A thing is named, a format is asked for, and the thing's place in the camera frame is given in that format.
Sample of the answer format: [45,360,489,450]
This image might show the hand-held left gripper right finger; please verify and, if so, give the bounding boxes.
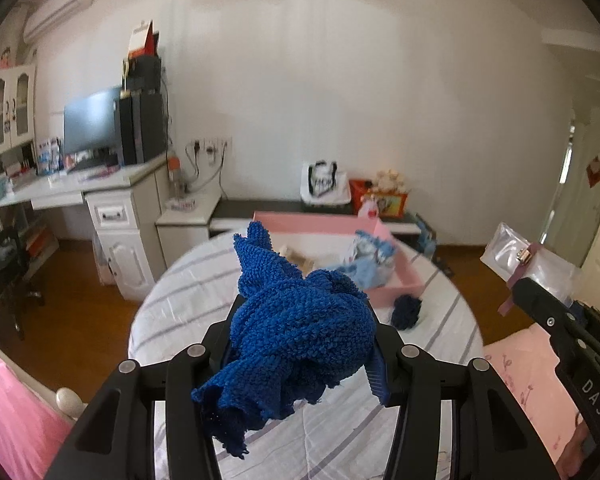
[362,319,557,480]

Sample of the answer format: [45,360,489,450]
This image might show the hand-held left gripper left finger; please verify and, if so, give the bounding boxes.
[45,294,247,480]

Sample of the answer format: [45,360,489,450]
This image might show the clear plastic bag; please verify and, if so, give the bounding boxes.
[480,221,582,319]

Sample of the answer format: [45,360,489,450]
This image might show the dark blue knitted cloth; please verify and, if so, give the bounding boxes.
[190,220,379,459]

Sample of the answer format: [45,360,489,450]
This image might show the light blue soft hat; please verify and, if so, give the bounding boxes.
[329,259,397,289]

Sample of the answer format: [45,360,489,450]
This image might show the printed bib with blue ribbon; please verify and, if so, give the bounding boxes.
[347,230,399,272]

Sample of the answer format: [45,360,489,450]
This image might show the pink storage box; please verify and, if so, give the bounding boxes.
[253,210,424,307]

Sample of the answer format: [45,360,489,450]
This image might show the striped white tablecloth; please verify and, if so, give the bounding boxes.
[128,231,484,480]

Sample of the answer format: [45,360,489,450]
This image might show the pink floral bedding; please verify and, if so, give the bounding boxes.
[482,324,600,480]

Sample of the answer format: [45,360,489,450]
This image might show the dark blue knitted ball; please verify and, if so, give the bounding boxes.
[390,294,424,331]

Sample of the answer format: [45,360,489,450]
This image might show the white door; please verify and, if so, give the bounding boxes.
[537,105,600,281]

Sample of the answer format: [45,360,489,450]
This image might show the white low side cabinet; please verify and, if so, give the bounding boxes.
[154,192,222,272]

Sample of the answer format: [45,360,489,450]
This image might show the blue books on floor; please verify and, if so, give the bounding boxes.
[414,212,439,262]

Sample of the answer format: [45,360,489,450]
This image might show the black low bench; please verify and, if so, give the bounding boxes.
[209,198,424,237]

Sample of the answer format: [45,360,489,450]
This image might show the white desk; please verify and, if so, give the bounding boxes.
[0,154,174,302]

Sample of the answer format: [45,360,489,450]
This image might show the orange-capped bottle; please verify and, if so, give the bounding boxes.
[167,152,186,196]

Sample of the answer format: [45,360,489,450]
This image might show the orange printed box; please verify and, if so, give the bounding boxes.
[370,190,410,219]

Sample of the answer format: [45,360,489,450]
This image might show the red box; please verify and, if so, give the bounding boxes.
[348,178,374,206]

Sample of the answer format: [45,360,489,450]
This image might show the white tote bag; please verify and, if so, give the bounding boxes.
[300,160,351,206]

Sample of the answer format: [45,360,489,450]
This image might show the beige plush toy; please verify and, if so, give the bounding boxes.
[369,167,411,194]

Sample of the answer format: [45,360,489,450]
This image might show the pink bed cover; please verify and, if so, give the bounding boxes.
[0,344,74,480]

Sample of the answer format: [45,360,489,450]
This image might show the black office chair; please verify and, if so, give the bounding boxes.
[0,224,47,342]

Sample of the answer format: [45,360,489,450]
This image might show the black computer tower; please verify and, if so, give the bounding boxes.
[114,90,167,165]

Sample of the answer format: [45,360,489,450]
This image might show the blue and white carton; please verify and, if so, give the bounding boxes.
[36,137,62,173]

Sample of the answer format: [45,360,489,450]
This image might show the black computer monitor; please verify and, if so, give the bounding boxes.
[62,85,124,157]

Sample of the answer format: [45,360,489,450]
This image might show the black box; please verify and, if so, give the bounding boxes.
[124,55,162,92]

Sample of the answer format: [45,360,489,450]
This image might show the red and white calendar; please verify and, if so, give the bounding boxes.
[128,19,160,59]

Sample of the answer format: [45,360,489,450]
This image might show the white glass-door cabinet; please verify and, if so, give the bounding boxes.
[0,62,37,154]

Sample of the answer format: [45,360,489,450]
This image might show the white air conditioner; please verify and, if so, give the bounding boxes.
[22,0,99,47]

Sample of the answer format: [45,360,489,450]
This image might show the white bed post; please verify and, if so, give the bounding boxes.
[54,386,84,419]

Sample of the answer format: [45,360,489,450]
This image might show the wall socket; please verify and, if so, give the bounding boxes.
[186,136,234,167]

